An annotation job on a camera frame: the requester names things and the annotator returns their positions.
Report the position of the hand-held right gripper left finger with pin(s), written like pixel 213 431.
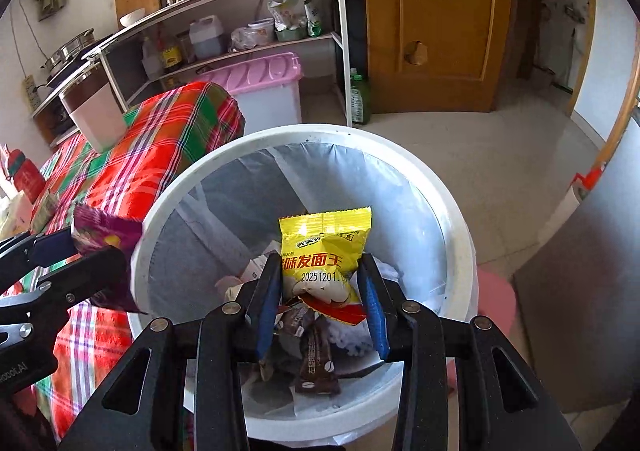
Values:
pixel 266 316

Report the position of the steel steamer pot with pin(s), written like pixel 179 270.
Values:
pixel 70 51

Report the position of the brown snack wrapper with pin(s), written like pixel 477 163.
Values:
pixel 295 318

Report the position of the pink plastic stool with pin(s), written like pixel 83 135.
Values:
pixel 495 301

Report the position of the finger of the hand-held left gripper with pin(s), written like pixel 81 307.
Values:
pixel 55 243
pixel 95 268

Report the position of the white power strip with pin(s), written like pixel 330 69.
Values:
pixel 32 93

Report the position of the green glass bottle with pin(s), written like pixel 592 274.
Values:
pixel 360 103

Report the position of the purple snack packet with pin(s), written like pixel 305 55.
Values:
pixel 100 231

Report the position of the red green plaid tablecloth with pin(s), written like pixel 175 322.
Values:
pixel 165 131

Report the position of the white foam net sleeve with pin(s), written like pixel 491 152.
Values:
pixel 350 338

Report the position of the dark liquid plastic jug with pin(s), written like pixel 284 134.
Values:
pixel 206 41

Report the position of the white food bag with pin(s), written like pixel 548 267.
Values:
pixel 282 11

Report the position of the silver refrigerator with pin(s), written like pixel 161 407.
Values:
pixel 590 306

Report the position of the white metal shelf rack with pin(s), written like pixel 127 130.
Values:
pixel 344 46

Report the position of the beige brown thermos mug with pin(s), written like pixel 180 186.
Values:
pixel 97 121

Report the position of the light wooden door frame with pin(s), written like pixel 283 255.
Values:
pixel 620 125

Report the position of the translucent plastic bin liner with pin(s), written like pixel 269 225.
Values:
pixel 235 201

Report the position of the white round trash bin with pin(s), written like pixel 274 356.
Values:
pixel 320 133

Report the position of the yellow label sauce bottle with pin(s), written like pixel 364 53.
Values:
pixel 171 56

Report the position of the yellow snack packet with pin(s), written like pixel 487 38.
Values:
pixel 325 251

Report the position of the brown coffee stick packet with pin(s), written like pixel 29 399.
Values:
pixel 315 366

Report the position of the wooden door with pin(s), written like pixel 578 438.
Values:
pixel 440 21

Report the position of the clear plastic bottle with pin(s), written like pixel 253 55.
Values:
pixel 151 63

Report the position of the white ceramic bowl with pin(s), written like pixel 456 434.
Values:
pixel 131 18

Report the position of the white plastic tub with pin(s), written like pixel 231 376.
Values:
pixel 261 31

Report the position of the green plastic basin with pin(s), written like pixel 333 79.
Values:
pixel 290 34

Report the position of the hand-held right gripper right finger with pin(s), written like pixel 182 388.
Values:
pixel 374 321

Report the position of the pink lid storage box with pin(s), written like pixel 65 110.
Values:
pixel 265 71

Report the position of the white tube with red cap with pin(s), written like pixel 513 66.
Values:
pixel 577 198

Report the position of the crumpled clear plastic bag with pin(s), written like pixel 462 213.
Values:
pixel 242 38

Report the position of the green white pouch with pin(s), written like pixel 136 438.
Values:
pixel 313 18

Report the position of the red drinking bottle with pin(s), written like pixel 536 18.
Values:
pixel 27 178

